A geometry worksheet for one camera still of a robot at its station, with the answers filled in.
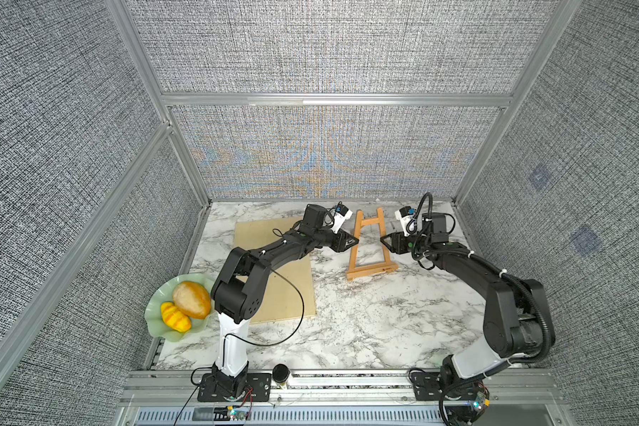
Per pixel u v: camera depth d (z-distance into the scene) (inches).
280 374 26.7
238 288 20.4
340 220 32.6
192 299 32.5
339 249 32.1
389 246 33.1
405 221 32.1
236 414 27.5
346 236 32.4
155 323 31.6
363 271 36.5
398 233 32.1
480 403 27.1
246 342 20.6
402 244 31.9
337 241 32.1
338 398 28.8
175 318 32.1
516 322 18.0
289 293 36.1
